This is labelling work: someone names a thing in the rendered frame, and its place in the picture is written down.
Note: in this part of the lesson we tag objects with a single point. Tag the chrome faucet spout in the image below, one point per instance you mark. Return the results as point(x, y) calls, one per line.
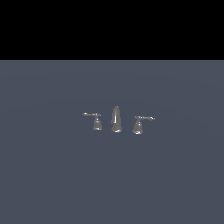
point(116, 121)

